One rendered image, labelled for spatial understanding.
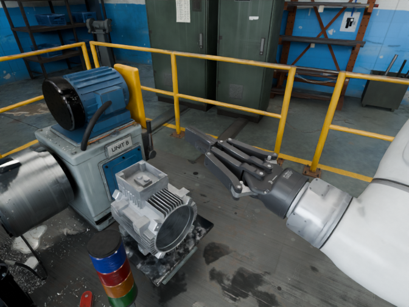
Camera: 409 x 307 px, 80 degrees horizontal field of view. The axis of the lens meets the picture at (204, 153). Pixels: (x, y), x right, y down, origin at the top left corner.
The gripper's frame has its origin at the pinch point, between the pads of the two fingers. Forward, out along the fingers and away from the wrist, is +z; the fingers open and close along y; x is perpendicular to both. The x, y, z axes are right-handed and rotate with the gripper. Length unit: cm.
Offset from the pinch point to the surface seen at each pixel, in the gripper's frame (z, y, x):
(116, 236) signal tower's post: 2.4, 19.0, 14.1
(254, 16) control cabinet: 140, -253, 24
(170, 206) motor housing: 7.2, 1.1, 26.1
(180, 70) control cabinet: 234, -229, 113
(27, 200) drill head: 43, 25, 34
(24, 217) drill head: 41, 28, 38
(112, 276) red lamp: -0.5, 22.6, 20.6
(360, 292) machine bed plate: -46, -32, 50
